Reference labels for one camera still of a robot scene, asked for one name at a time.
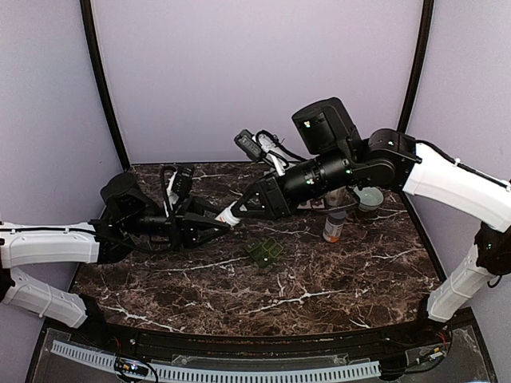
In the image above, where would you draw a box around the large grey-capped pill bottle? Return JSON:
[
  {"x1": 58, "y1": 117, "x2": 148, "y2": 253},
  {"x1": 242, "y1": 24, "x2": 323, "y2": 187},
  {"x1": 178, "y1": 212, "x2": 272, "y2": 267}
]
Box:
[{"x1": 323, "y1": 211, "x2": 347, "y2": 243}]

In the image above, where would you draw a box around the black frame post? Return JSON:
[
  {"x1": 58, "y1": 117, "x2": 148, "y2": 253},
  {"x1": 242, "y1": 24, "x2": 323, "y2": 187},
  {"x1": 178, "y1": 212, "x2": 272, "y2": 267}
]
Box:
[
  {"x1": 80, "y1": 0, "x2": 131, "y2": 171},
  {"x1": 397, "y1": 0, "x2": 435, "y2": 132}
]

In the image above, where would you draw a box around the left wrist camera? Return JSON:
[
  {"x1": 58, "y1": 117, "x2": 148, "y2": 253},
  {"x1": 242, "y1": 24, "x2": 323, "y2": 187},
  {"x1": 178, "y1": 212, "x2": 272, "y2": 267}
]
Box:
[{"x1": 160, "y1": 165, "x2": 195, "y2": 208}]

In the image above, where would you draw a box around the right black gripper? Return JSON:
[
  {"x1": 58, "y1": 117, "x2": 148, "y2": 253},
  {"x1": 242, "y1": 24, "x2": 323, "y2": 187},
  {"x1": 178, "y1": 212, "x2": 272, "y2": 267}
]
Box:
[{"x1": 230, "y1": 146, "x2": 355, "y2": 221}]

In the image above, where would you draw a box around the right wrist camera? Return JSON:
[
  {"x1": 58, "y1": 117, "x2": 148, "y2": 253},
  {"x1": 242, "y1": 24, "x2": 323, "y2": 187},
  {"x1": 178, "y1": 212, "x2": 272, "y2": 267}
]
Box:
[{"x1": 234, "y1": 129, "x2": 290, "y2": 176}]

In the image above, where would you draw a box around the floral square ceramic plate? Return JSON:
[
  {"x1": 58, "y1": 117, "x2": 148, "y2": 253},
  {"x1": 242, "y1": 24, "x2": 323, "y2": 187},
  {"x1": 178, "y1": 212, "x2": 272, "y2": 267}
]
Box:
[{"x1": 298, "y1": 198, "x2": 325, "y2": 210}]

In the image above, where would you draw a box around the cream ceramic mug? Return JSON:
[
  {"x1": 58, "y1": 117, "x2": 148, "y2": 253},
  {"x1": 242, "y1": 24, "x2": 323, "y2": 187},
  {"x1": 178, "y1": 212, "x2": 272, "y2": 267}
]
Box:
[{"x1": 324, "y1": 188, "x2": 347, "y2": 207}]

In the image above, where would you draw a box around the right black frame post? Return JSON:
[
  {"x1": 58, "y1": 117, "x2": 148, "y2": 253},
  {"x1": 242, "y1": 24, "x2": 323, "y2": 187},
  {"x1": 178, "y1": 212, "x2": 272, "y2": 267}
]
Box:
[{"x1": 397, "y1": 0, "x2": 435, "y2": 132}]

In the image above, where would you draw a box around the black front rail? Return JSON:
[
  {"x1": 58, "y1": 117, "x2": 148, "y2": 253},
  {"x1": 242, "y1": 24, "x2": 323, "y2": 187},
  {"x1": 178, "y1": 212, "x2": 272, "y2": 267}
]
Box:
[{"x1": 39, "y1": 309, "x2": 480, "y2": 360}]

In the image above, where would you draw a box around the green weekly pill organizer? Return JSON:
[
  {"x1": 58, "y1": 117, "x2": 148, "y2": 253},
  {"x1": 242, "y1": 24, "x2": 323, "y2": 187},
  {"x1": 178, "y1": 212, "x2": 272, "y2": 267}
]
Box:
[{"x1": 244, "y1": 238, "x2": 283, "y2": 267}]

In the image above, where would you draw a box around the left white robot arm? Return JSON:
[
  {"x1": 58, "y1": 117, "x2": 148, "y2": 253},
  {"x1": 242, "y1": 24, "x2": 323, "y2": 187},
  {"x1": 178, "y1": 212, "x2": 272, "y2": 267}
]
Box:
[{"x1": 1, "y1": 197, "x2": 240, "y2": 348}]

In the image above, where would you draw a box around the white slotted cable duct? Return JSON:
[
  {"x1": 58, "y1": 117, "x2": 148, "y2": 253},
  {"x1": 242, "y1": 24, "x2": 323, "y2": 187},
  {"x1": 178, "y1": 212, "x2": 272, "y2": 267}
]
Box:
[{"x1": 50, "y1": 341, "x2": 382, "y2": 382}]

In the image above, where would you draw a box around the left black frame post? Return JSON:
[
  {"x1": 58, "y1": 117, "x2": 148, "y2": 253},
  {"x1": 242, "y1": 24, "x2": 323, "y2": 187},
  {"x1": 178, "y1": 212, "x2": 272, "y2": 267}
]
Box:
[{"x1": 80, "y1": 0, "x2": 131, "y2": 171}]

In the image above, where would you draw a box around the celadon bowl on table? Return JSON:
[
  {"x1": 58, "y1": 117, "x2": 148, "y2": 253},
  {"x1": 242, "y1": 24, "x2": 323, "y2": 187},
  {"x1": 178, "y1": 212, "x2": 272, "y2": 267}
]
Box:
[{"x1": 354, "y1": 187, "x2": 384, "y2": 212}]

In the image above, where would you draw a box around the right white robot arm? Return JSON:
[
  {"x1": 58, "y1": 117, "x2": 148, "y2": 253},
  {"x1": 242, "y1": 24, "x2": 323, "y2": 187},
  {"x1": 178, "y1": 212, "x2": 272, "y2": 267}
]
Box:
[{"x1": 231, "y1": 128, "x2": 510, "y2": 346}]

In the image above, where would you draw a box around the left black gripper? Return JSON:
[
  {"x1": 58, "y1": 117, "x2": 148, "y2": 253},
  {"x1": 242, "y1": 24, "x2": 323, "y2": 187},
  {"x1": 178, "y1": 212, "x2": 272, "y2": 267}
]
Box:
[{"x1": 123, "y1": 193, "x2": 234, "y2": 252}]

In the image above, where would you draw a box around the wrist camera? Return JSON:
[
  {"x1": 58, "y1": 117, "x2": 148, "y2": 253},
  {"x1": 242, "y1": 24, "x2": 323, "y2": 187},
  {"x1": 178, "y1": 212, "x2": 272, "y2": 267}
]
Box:
[
  {"x1": 160, "y1": 165, "x2": 195, "y2": 208},
  {"x1": 234, "y1": 129, "x2": 290, "y2": 176}
]

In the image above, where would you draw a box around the small white pill bottle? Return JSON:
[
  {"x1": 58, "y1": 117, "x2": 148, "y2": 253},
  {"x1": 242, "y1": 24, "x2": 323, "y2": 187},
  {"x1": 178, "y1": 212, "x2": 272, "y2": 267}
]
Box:
[{"x1": 215, "y1": 207, "x2": 241, "y2": 227}]

